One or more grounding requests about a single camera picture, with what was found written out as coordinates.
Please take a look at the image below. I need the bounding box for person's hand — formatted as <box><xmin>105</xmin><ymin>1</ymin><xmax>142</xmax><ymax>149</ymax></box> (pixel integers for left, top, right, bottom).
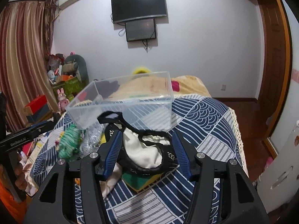
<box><xmin>15</xmin><ymin>153</ymin><xmax>27</xmax><ymax>191</ymax></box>

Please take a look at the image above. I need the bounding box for yellow green sponge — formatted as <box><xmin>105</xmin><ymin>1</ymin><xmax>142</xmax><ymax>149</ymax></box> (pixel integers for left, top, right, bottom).
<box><xmin>122</xmin><ymin>172</ymin><xmax>165</xmax><ymax>192</ymax></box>

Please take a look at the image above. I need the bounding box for grey green plush toy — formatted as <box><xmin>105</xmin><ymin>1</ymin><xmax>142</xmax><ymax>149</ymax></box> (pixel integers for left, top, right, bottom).
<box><xmin>62</xmin><ymin>54</ymin><xmax>89</xmax><ymax>85</ymax></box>

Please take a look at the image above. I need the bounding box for blue white patterned bedspread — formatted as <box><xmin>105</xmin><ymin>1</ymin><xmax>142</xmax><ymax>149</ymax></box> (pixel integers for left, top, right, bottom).
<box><xmin>33</xmin><ymin>94</ymin><xmax>246</xmax><ymax>223</ymax></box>

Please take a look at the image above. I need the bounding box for silver metallic scrubber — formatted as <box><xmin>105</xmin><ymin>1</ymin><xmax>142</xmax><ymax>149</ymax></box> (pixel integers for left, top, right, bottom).
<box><xmin>79</xmin><ymin>122</ymin><xmax>105</xmax><ymax>158</ymax></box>

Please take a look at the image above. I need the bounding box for clear plastic storage box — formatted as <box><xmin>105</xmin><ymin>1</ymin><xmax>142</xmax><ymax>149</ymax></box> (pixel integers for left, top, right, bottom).
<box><xmin>66</xmin><ymin>71</ymin><xmax>174</xmax><ymax>131</ymax></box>

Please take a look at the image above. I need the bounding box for large wall television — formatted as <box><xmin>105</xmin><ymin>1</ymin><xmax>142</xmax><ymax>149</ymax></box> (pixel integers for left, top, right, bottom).
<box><xmin>111</xmin><ymin>0</ymin><xmax>167</xmax><ymax>23</ymax></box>

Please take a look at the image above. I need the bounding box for wooden door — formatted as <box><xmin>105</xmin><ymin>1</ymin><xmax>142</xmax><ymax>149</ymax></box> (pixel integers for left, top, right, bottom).
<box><xmin>258</xmin><ymin>0</ymin><xmax>292</xmax><ymax>139</ymax></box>

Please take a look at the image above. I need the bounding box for green storage box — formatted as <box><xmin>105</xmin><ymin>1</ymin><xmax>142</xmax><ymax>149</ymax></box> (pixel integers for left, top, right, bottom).
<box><xmin>51</xmin><ymin>77</ymin><xmax>87</xmax><ymax>98</ymax></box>

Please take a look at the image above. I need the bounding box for green knitted cloth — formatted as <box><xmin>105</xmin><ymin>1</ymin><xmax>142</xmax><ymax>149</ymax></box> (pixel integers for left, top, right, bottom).
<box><xmin>57</xmin><ymin>124</ymin><xmax>83</xmax><ymax>162</ymax></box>

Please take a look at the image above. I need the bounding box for red and blue box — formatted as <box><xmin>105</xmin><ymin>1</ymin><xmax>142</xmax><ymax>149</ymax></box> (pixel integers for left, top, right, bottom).
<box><xmin>23</xmin><ymin>95</ymin><xmax>50</xmax><ymax>123</ymax></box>

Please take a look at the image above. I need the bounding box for pink rabbit toy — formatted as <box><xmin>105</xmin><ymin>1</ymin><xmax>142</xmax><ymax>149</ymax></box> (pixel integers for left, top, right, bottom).
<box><xmin>57</xmin><ymin>88</ymin><xmax>70</xmax><ymax>112</ymax></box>

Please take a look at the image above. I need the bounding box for white drawstring cloth bag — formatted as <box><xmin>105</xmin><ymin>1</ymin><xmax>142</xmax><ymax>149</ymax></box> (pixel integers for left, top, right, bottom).
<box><xmin>100</xmin><ymin>163</ymin><xmax>122</xmax><ymax>199</ymax></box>

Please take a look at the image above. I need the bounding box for wall power outlet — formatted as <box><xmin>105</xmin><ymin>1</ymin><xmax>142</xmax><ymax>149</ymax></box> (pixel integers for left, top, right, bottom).
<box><xmin>221</xmin><ymin>84</ymin><xmax>226</xmax><ymax>91</ymax></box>

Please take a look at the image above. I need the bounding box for dark purple clothing pile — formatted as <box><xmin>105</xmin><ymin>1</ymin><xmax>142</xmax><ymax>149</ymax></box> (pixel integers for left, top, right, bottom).
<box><xmin>95</xmin><ymin>80</ymin><xmax>120</xmax><ymax>99</ymax></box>

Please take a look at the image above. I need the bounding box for small wall monitor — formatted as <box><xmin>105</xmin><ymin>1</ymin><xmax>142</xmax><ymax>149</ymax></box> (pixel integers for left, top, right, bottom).
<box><xmin>125</xmin><ymin>18</ymin><xmax>156</xmax><ymax>42</ymax></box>

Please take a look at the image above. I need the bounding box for beige patchwork blanket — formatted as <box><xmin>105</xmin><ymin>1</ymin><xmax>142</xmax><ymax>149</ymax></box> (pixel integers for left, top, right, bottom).
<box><xmin>109</xmin><ymin>75</ymin><xmax>211</xmax><ymax>100</ymax></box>

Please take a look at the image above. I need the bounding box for yellow curved pillow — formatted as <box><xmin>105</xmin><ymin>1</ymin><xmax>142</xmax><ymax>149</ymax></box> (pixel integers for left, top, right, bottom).
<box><xmin>132</xmin><ymin>67</ymin><xmax>151</xmax><ymax>75</ymax></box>

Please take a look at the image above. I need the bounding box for white panel with cutouts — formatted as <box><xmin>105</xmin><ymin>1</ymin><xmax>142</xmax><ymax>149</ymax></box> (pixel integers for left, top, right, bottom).
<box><xmin>257</xmin><ymin>122</ymin><xmax>299</xmax><ymax>213</ymax></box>

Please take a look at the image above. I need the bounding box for striped red beige curtain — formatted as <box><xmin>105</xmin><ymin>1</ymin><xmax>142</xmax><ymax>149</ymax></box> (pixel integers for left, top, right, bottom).
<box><xmin>1</xmin><ymin>0</ymin><xmax>58</xmax><ymax>131</ymax></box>

